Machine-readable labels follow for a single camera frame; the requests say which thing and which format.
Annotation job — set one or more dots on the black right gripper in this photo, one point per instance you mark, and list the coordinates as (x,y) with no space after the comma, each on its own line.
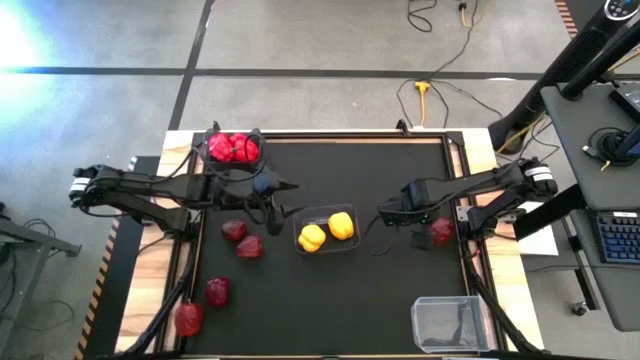
(415,202)

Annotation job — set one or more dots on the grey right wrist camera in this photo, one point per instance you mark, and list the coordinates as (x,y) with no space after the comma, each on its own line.
(422,240)

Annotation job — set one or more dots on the white paper sheet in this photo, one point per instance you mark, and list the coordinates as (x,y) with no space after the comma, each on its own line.
(540,245)

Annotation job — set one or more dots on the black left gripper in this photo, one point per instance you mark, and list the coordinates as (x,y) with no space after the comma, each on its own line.
(240,192)

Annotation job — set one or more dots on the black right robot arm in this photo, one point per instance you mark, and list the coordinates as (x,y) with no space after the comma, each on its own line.
(475,185)

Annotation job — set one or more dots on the black tower fan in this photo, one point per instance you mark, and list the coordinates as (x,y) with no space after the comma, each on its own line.
(565,65)

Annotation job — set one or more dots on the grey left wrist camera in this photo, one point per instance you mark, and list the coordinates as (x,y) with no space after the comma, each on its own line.
(265,182)

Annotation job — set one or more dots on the yellow bell pepper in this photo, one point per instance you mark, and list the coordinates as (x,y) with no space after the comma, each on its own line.
(341,225)
(312,238)

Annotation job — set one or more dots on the large clear plastic basket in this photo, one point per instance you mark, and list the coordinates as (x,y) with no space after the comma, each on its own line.
(450,325)

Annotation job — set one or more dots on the clear top-left plastic container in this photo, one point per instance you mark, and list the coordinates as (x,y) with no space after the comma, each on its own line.
(210,167)

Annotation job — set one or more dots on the black caster wheel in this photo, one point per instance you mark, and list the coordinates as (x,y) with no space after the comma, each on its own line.
(579,309)

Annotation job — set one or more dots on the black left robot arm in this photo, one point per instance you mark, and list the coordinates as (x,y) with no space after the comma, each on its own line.
(160,185)

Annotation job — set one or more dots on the black monitor post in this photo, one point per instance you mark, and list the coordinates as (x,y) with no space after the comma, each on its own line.
(600,66)

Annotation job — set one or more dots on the black table mat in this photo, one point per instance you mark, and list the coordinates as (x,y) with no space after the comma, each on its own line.
(310,300)

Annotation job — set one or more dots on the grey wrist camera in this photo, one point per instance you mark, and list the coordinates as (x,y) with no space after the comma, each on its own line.
(265,182)
(422,240)

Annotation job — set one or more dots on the dark red bell pepper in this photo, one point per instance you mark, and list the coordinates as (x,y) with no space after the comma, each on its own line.
(444,231)
(234,230)
(218,292)
(188,319)
(250,246)

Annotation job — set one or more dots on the black keyboard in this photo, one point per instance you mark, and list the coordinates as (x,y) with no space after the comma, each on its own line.
(620,237)

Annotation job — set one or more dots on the grey side desk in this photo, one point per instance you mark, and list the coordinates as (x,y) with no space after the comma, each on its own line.
(575,150)

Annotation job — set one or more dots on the small clear plastic basket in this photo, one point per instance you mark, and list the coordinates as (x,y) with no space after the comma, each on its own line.
(320,215)

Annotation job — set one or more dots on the black flat device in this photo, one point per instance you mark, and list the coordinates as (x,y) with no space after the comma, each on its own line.
(630,97)

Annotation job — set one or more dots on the grey metal table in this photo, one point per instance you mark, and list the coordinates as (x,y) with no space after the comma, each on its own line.
(30,239)

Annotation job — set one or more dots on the black hazard-edged floor mat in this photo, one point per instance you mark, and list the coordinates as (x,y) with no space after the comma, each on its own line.
(107,300)

